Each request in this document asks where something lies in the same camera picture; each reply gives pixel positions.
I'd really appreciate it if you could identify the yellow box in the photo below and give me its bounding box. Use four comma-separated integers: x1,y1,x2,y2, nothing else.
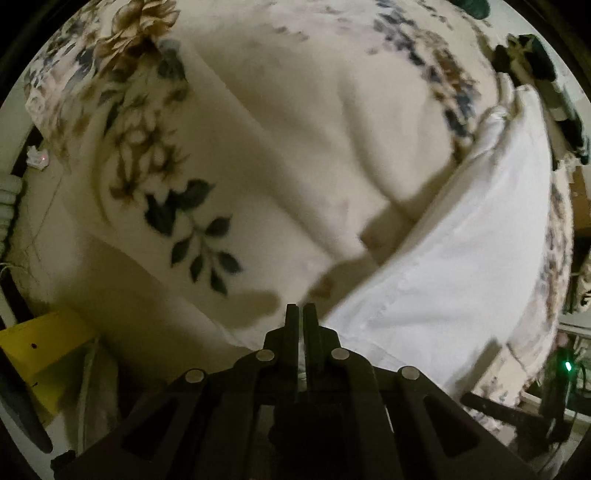
0,311,101,426

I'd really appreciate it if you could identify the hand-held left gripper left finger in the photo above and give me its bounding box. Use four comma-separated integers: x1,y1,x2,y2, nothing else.
53,303,301,480

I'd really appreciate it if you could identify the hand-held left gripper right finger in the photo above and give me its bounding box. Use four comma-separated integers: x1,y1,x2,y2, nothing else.
303,303,540,480

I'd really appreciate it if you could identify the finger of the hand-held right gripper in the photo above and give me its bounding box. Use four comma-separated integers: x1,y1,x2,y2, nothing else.
461,391,551,433

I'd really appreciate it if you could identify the dark grey curved object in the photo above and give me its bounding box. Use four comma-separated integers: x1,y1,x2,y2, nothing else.
0,346,54,455

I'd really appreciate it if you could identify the floral cream blanket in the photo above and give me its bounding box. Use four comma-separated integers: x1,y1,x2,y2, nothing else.
23,0,578,418

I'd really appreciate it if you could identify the white cloth garment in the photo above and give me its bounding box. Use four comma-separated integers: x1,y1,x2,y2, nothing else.
323,83,556,394

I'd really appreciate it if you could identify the black and white patterned cloth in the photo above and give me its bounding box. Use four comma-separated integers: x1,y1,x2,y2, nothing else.
492,33,591,165

